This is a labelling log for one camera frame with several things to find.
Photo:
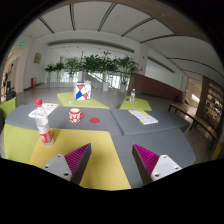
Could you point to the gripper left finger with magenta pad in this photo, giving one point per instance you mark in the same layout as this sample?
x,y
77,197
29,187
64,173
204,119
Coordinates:
x,y
71,166

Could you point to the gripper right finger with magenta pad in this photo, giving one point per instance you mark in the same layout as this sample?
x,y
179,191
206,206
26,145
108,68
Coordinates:
x,y
151,166

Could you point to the clear water bottle red cap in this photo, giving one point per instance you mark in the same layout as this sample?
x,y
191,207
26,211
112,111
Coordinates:
x,y
42,124

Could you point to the small distant water bottle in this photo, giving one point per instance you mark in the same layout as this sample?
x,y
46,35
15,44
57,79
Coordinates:
x,y
132,96

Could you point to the yellow white booklet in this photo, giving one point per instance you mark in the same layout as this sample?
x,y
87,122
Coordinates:
x,y
143,117

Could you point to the red white patterned mug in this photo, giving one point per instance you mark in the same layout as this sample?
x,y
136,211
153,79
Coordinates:
x,y
75,115

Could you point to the red round coaster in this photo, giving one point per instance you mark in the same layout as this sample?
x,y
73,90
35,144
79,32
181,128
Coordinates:
x,y
94,120

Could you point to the white paper sheet left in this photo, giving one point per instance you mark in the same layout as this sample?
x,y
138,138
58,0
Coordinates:
x,y
48,108

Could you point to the long wooden bench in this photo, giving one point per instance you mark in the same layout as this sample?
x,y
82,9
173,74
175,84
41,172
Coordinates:
x,y
196,121

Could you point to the white red blue cube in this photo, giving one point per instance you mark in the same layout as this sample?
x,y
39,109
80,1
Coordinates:
x,y
82,91

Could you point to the wooden bookshelf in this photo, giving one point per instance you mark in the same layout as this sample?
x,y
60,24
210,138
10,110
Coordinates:
x,y
211,104

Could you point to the green chair left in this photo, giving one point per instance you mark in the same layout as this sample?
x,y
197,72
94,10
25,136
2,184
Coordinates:
x,y
8,106

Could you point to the red fire extinguisher box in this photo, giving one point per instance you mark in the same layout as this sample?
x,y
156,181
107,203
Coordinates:
x,y
33,82

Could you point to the potted plant left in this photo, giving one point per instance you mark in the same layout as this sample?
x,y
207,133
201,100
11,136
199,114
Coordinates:
x,y
57,68

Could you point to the potted plant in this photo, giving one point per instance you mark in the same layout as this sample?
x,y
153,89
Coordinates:
x,y
126,66
100,64
57,68

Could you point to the potted plant right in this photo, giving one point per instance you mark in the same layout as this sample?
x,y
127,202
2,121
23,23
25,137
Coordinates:
x,y
126,66

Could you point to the potted plant centre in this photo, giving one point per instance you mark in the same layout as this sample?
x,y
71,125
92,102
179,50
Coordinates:
x,y
100,64

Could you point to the framed wall picture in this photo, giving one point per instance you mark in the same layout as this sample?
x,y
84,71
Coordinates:
x,y
37,58

